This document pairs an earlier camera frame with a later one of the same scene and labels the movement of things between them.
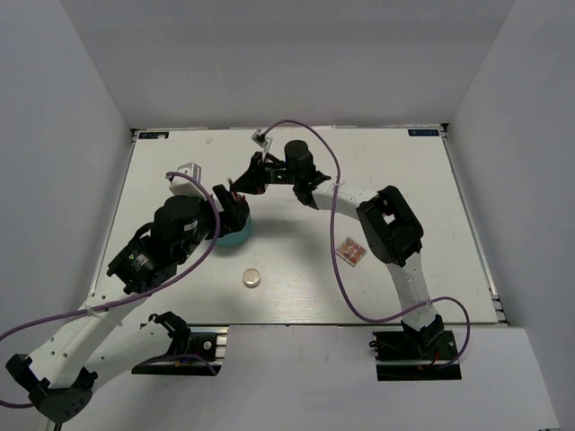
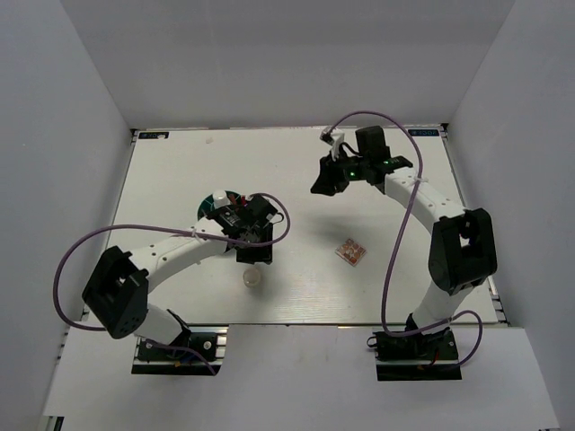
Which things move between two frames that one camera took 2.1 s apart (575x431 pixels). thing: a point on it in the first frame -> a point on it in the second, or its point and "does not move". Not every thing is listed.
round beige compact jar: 252,278 does not move
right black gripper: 258,170 -> 328,177
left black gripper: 234,217 -> 263,253
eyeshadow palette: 350,251 does not move
